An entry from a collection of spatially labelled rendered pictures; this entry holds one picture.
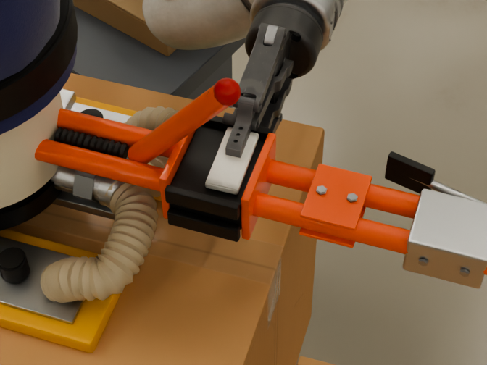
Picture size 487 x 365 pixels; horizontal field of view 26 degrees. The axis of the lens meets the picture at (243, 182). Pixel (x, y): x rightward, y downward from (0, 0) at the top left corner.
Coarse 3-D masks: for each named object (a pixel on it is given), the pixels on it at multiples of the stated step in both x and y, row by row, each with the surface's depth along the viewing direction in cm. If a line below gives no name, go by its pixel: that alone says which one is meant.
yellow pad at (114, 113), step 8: (80, 104) 116; (88, 104) 117; (96, 104) 117; (104, 104) 117; (80, 112) 113; (88, 112) 112; (96, 112) 112; (104, 112) 116; (112, 112) 116; (120, 112) 116; (128, 112) 116; (112, 120) 115; (120, 120) 115; (160, 200) 111
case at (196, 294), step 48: (96, 96) 120; (144, 96) 120; (288, 144) 116; (288, 192) 111; (96, 240) 108; (192, 240) 108; (240, 240) 108; (288, 240) 109; (144, 288) 104; (192, 288) 104; (240, 288) 104; (288, 288) 118; (0, 336) 101; (144, 336) 101; (192, 336) 101; (240, 336) 101; (288, 336) 128
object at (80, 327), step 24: (0, 240) 105; (24, 240) 106; (48, 240) 106; (0, 264) 100; (24, 264) 101; (48, 264) 103; (0, 288) 102; (24, 288) 102; (0, 312) 101; (24, 312) 100; (48, 312) 100; (72, 312) 100; (96, 312) 100; (48, 336) 100; (72, 336) 99; (96, 336) 99
